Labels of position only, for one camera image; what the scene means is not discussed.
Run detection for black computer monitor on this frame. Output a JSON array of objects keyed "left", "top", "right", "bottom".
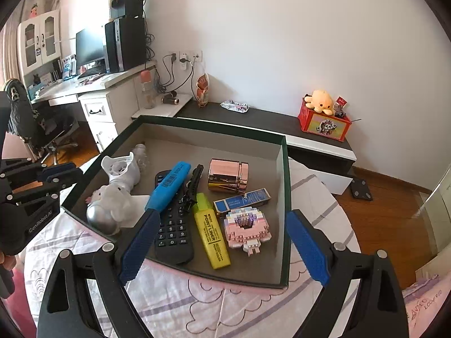
[{"left": 76, "top": 28, "right": 107, "bottom": 74}]

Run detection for black bathroom scale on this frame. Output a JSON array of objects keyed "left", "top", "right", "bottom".
[{"left": 349, "top": 178, "right": 373, "bottom": 201}]

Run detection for beige curtain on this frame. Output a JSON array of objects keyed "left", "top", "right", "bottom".
[{"left": 0, "top": 25, "right": 22, "bottom": 82}]

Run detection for black hair clip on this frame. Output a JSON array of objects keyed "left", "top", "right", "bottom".
[{"left": 182, "top": 164, "right": 205, "bottom": 214}]

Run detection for black cables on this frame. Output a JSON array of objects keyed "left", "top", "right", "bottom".
[{"left": 144, "top": 33, "right": 196, "bottom": 94}]

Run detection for black remote control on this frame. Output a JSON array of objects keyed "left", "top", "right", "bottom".
[{"left": 154, "top": 170, "right": 195, "bottom": 265}]

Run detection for white plug adapter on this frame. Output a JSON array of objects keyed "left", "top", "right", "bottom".
[{"left": 121, "top": 201, "right": 151, "bottom": 229}]

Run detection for white wall sockets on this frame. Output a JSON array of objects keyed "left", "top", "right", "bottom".
[{"left": 167, "top": 50, "right": 204, "bottom": 65}]

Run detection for white desk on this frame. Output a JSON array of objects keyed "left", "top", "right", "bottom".
[{"left": 30, "top": 60, "right": 158, "bottom": 154}]

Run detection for black computer tower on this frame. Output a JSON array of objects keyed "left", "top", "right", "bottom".
[{"left": 105, "top": 17, "right": 147, "bottom": 74}]

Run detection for yellow highlighter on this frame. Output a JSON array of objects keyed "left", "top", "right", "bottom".
[{"left": 193, "top": 192, "right": 231, "bottom": 270}]

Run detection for white plastic toy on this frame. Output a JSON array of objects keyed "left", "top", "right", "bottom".
[{"left": 101, "top": 152, "right": 142, "bottom": 187}]

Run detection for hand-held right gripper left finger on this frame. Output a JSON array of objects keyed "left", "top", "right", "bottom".
[{"left": 37, "top": 208, "right": 162, "bottom": 338}]

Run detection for clear small bottle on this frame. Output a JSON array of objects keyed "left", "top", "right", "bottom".
[{"left": 134, "top": 143, "right": 151, "bottom": 170}]

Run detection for yellow octopus plush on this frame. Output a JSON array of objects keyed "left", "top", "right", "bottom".
[{"left": 304, "top": 90, "right": 335, "bottom": 115}]

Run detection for white glass-door cabinet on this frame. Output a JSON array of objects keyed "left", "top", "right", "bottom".
[{"left": 17, "top": 10, "right": 61, "bottom": 78}]

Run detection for blue rectangular box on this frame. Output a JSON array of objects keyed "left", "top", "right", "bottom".
[{"left": 213, "top": 188, "right": 272, "bottom": 219}]

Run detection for black office chair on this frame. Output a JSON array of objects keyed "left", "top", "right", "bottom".
[{"left": 9, "top": 92, "right": 80, "bottom": 164}]

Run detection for white pink wrapper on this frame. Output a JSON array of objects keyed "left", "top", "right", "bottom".
[{"left": 220, "top": 99, "right": 251, "bottom": 114}]

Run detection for black low cabinet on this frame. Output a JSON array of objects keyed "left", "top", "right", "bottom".
[{"left": 176, "top": 101, "right": 357, "bottom": 196}]

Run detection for pink storage box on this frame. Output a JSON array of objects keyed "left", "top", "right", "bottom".
[{"left": 61, "top": 114, "right": 291, "bottom": 289}]

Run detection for white figure toy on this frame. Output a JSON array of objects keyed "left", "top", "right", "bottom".
[{"left": 86, "top": 185, "right": 142, "bottom": 236}]

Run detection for small figures with red card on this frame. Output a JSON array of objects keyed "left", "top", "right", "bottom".
[{"left": 333, "top": 96, "right": 350, "bottom": 120}]

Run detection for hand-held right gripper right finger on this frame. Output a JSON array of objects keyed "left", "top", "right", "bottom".
[{"left": 285, "top": 209, "right": 411, "bottom": 338}]

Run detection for rose gold lighter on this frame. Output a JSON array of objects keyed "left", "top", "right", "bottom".
[{"left": 208, "top": 158, "right": 249, "bottom": 194}]

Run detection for blue highlighter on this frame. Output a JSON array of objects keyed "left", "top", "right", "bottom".
[{"left": 145, "top": 161, "right": 191, "bottom": 214}]

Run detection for red printed box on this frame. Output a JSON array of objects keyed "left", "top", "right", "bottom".
[{"left": 298, "top": 99, "right": 353, "bottom": 143}]

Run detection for pink building block toy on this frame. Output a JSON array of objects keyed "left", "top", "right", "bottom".
[{"left": 223, "top": 207, "right": 273, "bottom": 257}]

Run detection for orange snack bag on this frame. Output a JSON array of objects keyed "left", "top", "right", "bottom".
[{"left": 195, "top": 74, "right": 211, "bottom": 108}]

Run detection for blue white carton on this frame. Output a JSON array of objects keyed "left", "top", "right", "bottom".
[{"left": 61, "top": 56, "right": 77, "bottom": 78}]

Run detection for black speaker box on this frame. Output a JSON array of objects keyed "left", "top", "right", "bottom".
[{"left": 109, "top": 0, "right": 145, "bottom": 20}]

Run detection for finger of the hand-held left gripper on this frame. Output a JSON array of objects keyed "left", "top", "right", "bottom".
[
  {"left": 0, "top": 160, "right": 84, "bottom": 191},
  {"left": 0, "top": 179, "right": 71, "bottom": 208}
]

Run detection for pink pillow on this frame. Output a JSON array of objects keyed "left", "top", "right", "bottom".
[{"left": 402, "top": 275, "right": 451, "bottom": 338}]

